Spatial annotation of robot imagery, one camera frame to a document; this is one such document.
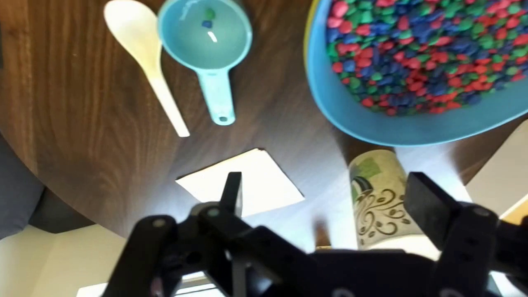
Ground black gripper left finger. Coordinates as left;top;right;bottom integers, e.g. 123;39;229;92
100;170;310;297

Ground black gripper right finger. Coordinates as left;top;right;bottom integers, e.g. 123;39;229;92
404;170;528;297

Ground blue measuring spoon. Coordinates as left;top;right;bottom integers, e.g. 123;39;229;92
156;0;253;127

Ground colourful cereal pieces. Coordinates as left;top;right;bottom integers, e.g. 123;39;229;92
199;5;219;30

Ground blue and yellow bowl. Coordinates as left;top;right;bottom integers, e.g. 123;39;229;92
301;0;528;148

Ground colourful cereal heap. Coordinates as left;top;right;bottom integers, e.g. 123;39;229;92
324;0;528;117

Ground white plastic spoon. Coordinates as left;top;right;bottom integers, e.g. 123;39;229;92
102;0;191;138

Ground white paper napkin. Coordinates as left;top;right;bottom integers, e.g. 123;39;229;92
174;147;306;219

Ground cream wooden box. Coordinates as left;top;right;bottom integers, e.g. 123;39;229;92
463;117;528;221

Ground printed paper cup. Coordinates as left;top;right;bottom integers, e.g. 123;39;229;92
346;148;442;252

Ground dark grey sofa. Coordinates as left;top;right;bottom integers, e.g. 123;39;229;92
0;137;95;239

